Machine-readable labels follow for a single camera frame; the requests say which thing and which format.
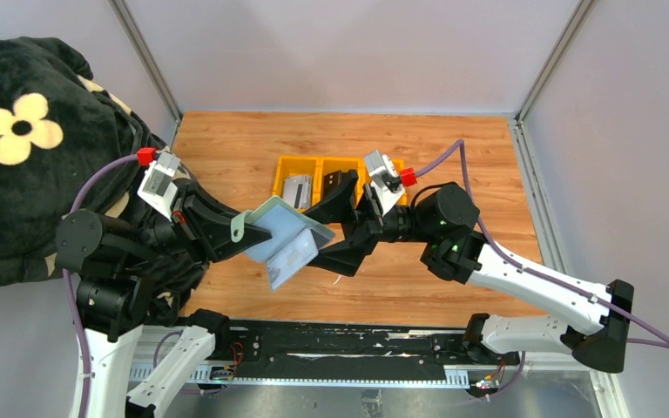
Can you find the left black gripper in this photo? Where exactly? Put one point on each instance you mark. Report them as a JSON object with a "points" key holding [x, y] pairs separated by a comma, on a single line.
{"points": [[187, 221]]}

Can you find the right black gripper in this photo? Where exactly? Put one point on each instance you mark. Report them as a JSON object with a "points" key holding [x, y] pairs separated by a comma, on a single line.
{"points": [[366, 221]]}

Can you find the green card holder wallet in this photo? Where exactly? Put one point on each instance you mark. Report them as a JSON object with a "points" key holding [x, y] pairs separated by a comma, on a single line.
{"points": [[295, 239]]}

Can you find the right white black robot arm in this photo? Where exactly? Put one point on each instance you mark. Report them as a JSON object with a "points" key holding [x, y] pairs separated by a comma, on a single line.
{"points": [[586, 320]]}

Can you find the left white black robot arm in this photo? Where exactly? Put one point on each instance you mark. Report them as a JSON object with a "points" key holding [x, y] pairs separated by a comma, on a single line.
{"points": [[113, 298]]}

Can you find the black card holder in bin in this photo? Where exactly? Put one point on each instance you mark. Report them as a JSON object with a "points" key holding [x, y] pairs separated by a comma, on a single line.
{"points": [[333, 184]]}

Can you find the silver cards in left bin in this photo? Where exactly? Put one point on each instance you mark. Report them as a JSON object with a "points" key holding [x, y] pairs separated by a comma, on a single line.
{"points": [[297, 191]]}

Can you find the right yellow bin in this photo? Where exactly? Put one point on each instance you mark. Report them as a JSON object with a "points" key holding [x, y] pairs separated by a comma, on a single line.
{"points": [[366, 180]]}

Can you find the yellow bin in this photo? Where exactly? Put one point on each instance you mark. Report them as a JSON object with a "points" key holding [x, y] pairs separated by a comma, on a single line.
{"points": [[366, 180], [326, 165], [292, 165]]}

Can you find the middle yellow bin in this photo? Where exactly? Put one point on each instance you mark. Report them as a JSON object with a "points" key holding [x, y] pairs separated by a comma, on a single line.
{"points": [[326, 165]]}

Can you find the left yellow bin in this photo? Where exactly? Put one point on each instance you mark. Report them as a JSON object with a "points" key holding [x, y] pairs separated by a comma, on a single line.
{"points": [[292, 165]]}

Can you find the black floral blanket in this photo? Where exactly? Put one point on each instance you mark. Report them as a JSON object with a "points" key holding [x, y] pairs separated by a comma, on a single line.
{"points": [[58, 127]]}

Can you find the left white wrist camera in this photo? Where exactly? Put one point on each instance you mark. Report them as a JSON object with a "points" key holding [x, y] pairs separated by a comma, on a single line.
{"points": [[157, 188]]}

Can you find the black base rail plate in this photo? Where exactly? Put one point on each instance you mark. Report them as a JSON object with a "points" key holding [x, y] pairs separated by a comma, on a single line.
{"points": [[326, 351]]}

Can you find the left aluminium frame post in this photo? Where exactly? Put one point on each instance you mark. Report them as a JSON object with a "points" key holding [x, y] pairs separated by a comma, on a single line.
{"points": [[126, 19]]}

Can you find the aluminium frame post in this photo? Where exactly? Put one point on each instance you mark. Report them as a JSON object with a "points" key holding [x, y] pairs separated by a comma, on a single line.
{"points": [[126, 19], [571, 29]]}

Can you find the right aluminium frame post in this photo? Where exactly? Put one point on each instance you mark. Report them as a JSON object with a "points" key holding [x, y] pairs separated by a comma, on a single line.
{"points": [[571, 29]]}

